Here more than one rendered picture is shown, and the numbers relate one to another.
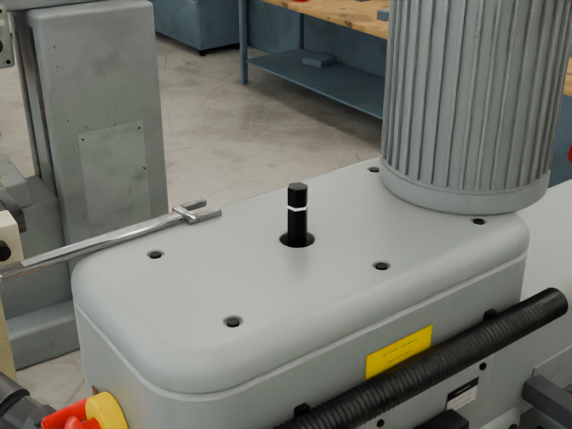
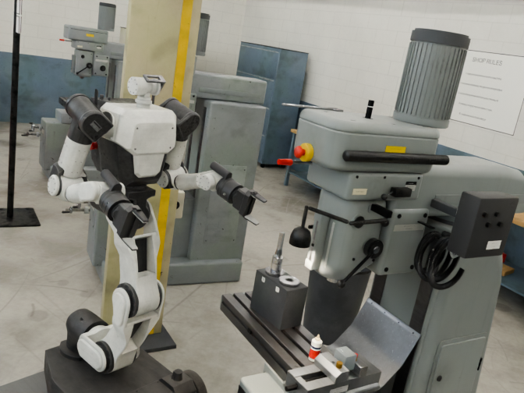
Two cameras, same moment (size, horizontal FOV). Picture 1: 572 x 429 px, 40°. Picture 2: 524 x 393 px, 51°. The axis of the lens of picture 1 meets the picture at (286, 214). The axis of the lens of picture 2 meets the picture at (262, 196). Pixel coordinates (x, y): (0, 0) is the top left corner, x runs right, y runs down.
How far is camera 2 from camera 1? 120 cm
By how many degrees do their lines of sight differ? 12
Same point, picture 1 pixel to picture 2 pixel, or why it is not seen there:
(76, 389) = (182, 300)
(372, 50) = not seen: hidden behind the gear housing
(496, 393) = (421, 196)
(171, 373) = (337, 124)
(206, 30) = (267, 153)
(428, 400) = (400, 179)
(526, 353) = (433, 186)
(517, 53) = (442, 74)
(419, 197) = (405, 118)
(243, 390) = (354, 135)
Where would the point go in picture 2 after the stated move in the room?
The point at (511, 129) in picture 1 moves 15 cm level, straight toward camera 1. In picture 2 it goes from (437, 98) to (433, 100)
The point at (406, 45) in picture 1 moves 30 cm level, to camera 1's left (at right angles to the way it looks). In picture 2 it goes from (409, 70) to (324, 55)
